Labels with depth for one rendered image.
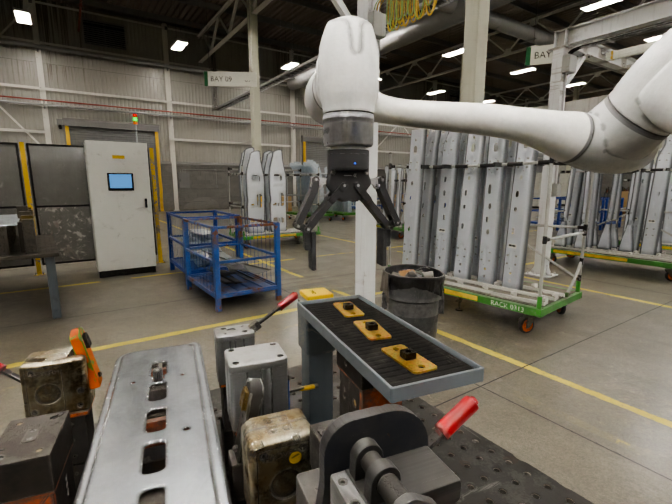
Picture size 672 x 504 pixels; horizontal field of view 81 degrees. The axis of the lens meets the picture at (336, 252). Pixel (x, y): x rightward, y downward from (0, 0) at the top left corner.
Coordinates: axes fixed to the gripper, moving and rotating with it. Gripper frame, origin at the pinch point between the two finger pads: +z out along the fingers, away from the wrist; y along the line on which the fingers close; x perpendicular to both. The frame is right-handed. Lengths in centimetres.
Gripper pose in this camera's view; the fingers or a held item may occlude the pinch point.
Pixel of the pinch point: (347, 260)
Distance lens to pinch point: 74.1
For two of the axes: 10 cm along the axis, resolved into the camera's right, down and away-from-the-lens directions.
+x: 2.9, 1.6, -9.4
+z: 0.0, 9.9, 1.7
